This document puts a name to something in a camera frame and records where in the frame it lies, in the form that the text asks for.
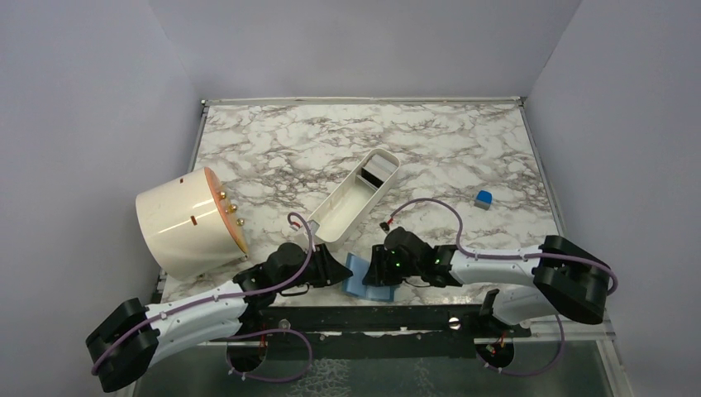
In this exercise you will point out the white cards stack in tray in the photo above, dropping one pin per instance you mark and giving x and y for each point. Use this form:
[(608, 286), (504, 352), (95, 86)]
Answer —
[(379, 167)]

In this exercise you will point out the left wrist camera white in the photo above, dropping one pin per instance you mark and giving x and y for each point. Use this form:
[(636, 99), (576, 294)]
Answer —
[(313, 226)]

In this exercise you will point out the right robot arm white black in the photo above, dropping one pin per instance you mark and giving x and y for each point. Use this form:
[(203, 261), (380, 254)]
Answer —
[(554, 278)]

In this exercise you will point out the black front mounting rail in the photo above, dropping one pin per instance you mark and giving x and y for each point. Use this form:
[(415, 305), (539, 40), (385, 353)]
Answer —
[(368, 332)]

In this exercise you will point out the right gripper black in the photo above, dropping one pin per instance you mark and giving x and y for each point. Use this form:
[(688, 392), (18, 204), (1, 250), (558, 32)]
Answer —
[(378, 273)]

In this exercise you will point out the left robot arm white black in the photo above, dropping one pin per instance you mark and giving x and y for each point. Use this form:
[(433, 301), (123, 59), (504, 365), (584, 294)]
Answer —
[(134, 336)]

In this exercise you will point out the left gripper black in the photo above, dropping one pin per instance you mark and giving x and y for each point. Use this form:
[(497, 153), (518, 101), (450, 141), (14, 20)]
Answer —
[(328, 270)]

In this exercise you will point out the cream cylindrical container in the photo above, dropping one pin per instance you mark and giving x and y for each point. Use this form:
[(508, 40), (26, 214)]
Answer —
[(190, 225)]

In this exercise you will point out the white oblong plastic tray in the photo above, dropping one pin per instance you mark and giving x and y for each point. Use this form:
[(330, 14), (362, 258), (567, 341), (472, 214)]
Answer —
[(350, 202)]

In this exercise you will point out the black credit card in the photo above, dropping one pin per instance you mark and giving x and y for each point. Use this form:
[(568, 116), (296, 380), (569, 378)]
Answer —
[(371, 180)]

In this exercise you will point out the small blue grey block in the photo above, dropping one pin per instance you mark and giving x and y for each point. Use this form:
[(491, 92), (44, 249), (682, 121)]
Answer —
[(483, 199)]

